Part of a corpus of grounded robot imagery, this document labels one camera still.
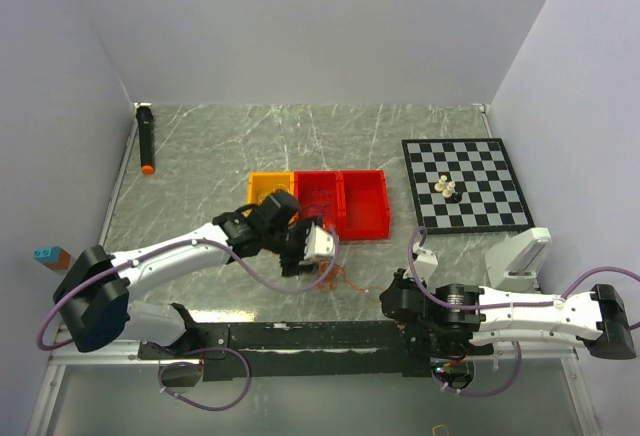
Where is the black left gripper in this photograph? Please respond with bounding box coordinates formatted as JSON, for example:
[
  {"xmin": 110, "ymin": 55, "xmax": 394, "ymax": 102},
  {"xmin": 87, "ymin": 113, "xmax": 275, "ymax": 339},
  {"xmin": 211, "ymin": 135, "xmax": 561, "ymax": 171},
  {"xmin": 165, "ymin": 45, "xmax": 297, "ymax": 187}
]
[{"xmin": 264, "ymin": 217, "xmax": 323, "ymax": 277}]

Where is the yellow plastic bin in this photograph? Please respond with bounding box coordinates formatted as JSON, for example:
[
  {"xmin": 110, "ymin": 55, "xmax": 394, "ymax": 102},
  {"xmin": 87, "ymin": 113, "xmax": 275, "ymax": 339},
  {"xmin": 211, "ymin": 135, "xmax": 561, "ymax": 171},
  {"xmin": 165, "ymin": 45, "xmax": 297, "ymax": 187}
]
[{"xmin": 247, "ymin": 172, "xmax": 295, "ymax": 204}]

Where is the purple thin cable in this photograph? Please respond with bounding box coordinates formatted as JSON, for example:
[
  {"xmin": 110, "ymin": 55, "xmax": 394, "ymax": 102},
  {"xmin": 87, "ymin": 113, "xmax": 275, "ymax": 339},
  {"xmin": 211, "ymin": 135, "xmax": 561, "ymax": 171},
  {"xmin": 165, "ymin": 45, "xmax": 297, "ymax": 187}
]
[{"xmin": 302, "ymin": 188, "xmax": 336, "ymax": 222}]

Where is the red plastic bin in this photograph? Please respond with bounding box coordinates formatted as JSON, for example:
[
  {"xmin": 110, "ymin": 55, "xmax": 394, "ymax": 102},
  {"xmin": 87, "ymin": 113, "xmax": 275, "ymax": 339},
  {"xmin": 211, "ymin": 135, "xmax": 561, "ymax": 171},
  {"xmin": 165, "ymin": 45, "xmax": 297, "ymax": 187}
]
[
  {"xmin": 295, "ymin": 171, "xmax": 345, "ymax": 238},
  {"xmin": 341, "ymin": 170, "xmax": 391, "ymax": 241}
]

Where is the orange thin cable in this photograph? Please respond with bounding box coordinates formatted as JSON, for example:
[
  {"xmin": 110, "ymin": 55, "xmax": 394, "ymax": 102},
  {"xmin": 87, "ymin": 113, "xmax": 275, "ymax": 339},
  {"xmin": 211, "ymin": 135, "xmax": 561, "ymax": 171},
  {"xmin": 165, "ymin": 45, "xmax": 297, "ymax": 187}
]
[{"xmin": 314, "ymin": 260, "xmax": 386, "ymax": 305}]

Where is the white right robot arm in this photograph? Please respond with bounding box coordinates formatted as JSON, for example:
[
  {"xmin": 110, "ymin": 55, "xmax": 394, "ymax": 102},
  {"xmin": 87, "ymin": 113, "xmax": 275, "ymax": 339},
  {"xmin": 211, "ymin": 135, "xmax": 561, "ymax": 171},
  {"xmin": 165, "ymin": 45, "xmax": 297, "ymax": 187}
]
[{"xmin": 380, "ymin": 271, "xmax": 637, "ymax": 360}]

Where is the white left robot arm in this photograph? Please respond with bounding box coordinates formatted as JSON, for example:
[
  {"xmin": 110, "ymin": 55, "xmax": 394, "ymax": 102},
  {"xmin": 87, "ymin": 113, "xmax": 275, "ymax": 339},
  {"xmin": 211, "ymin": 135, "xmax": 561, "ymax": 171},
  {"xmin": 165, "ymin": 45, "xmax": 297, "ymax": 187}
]
[{"xmin": 53, "ymin": 190, "xmax": 336, "ymax": 358}]

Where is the black chess piece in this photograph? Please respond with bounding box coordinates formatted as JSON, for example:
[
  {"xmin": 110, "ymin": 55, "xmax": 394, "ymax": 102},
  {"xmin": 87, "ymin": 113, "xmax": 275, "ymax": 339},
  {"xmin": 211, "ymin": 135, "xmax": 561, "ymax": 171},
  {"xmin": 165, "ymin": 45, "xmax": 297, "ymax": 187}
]
[{"xmin": 449, "ymin": 191, "xmax": 462, "ymax": 203}]

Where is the white plastic stand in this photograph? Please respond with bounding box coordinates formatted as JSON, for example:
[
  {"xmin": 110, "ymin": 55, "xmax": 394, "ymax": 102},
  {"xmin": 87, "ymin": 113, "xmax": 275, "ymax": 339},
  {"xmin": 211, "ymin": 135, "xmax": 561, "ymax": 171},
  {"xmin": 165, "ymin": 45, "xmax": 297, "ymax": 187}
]
[{"xmin": 484, "ymin": 227, "xmax": 552, "ymax": 293}]

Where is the cream chess pawn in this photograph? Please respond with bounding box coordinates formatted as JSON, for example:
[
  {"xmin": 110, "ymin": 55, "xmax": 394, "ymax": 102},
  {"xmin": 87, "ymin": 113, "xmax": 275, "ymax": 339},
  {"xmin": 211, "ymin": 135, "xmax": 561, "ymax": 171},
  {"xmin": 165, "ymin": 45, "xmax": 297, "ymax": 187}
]
[{"xmin": 442, "ymin": 181, "xmax": 456, "ymax": 199}]

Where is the cream chess piece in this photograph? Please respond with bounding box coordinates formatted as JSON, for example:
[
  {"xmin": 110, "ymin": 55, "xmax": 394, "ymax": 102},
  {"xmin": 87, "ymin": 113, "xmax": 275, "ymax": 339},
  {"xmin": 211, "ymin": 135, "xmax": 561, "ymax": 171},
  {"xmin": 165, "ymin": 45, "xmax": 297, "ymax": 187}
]
[{"xmin": 434, "ymin": 175, "xmax": 448, "ymax": 193}]

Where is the black white chessboard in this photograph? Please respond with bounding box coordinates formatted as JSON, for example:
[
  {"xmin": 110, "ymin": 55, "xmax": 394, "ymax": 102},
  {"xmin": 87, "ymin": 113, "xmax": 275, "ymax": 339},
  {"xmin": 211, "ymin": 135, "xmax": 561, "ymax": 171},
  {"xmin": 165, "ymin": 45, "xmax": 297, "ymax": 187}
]
[{"xmin": 401, "ymin": 138, "xmax": 534, "ymax": 235}]

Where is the black marker orange cap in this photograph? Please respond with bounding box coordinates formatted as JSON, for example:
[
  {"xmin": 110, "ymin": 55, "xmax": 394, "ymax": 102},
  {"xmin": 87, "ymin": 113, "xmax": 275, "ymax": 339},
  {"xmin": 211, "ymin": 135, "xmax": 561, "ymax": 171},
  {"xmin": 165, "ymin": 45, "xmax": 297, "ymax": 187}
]
[{"xmin": 135, "ymin": 106, "xmax": 155, "ymax": 175}]

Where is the blue orange block tower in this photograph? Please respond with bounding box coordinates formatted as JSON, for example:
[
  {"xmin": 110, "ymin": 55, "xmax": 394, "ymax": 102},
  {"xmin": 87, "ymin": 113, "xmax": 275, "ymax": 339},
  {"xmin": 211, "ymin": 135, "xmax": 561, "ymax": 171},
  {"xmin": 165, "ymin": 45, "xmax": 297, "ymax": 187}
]
[{"xmin": 33, "ymin": 246, "xmax": 75, "ymax": 272}]

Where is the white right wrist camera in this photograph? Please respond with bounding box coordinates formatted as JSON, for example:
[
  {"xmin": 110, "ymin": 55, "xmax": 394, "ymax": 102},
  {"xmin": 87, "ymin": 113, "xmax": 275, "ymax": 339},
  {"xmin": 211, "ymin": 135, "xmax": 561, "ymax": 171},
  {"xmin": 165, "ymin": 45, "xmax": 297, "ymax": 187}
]
[{"xmin": 412, "ymin": 245, "xmax": 438, "ymax": 283}]

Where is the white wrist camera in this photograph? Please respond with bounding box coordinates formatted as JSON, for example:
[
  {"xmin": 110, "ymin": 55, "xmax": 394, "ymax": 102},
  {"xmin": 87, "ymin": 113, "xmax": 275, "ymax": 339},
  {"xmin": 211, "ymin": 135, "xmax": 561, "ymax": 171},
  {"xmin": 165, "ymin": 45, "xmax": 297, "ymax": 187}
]
[
  {"xmin": 301, "ymin": 223, "xmax": 336, "ymax": 265},
  {"xmin": 412, "ymin": 245, "xmax": 438, "ymax": 283}
]

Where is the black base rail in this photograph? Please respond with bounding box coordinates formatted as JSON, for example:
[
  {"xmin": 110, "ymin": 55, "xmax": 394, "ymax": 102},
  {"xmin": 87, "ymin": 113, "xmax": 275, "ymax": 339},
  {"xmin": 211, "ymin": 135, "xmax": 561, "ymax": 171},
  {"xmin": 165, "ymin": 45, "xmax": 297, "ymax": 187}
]
[{"xmin": 138, "ymin": 320, "xmax": 494, "ymax": 382}]

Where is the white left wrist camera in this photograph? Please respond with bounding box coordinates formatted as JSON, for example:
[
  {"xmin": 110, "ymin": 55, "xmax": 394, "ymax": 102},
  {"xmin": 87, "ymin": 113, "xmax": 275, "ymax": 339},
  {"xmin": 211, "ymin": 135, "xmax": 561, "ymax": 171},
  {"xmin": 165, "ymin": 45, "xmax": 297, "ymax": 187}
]
[{"xmin": 301, "ymin": 223, "xmax": 336, "ymax": 265}]

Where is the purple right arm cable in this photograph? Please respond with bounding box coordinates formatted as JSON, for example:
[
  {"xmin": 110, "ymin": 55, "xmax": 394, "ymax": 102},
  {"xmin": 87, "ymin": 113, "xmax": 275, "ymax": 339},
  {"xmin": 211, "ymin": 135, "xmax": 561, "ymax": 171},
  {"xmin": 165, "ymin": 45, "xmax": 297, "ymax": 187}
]
[{"xmin": 408, "ymin": 225, "xmax": 640, "ymax": 400}]

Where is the aluminium frame rail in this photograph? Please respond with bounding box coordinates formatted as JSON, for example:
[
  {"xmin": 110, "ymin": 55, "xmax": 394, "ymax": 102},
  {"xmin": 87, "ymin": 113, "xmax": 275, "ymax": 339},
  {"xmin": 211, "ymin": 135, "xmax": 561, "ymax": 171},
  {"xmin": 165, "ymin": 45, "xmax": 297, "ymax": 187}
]
[{"xmin": 49, "ymin": 325, "xmax": 166, "ymax": 365}]

